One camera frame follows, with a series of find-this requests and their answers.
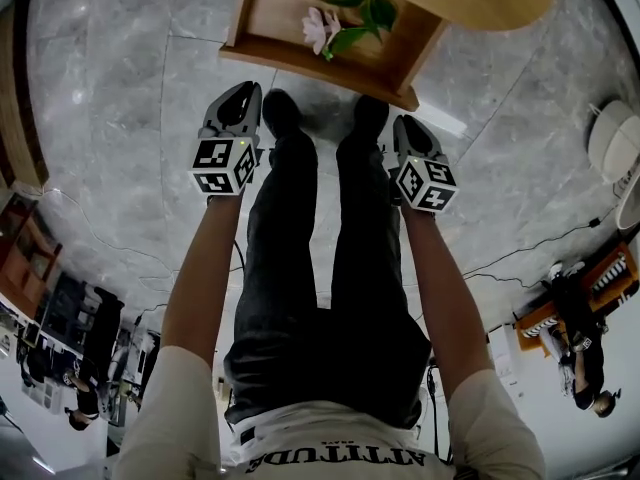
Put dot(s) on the person's left black shoe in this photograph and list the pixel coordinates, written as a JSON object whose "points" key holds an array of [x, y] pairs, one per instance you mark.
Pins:
{"points": [[280, 110]]}

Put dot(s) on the wooden drawer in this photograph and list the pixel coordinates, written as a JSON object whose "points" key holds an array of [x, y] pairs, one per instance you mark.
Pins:
{"points": [[280, 13]]}

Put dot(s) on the person's right black shoe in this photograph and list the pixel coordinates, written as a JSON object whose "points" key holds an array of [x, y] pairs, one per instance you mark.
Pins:
{"points": [[371, 115]]}

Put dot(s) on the pink flower with green leaves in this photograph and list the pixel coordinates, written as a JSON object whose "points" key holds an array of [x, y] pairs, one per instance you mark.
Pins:
{"points": [[320, 28]]}

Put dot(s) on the white round side table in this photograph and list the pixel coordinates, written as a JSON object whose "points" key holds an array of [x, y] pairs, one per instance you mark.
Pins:
{"points": [[610, 138]]}

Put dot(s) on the person's left forearm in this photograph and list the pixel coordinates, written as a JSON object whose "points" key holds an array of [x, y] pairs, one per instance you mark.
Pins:
{"points": [[200, 278]]}

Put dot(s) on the person's right forearm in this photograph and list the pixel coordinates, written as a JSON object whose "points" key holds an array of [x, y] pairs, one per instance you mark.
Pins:
{"points": [[445, 293]]}

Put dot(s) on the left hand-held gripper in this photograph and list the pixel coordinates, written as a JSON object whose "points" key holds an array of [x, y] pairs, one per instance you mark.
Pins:
{"points": [[215, 160]]}

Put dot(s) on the person's black shoe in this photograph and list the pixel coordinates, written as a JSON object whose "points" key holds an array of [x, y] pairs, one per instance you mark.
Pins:
{"points": [[371, 115], [280, 110]]}

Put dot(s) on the person's white shirt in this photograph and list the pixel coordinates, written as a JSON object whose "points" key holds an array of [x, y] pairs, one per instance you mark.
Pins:
{"points": [[165, 418]]}

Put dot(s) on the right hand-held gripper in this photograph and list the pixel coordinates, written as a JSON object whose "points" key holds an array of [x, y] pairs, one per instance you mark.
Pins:
{"points": [[425, 183]]}

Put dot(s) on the person's black trousers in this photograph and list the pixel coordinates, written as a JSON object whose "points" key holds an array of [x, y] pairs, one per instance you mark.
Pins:
{"points": [[285, 293]]}

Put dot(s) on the brown wooden cabinet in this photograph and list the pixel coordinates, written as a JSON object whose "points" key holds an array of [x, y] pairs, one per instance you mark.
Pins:
{"points": [[25, 268]]}

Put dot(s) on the striped black white cloth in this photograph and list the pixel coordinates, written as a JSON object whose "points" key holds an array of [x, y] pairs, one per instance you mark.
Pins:
{"points": [[610, 273]]}

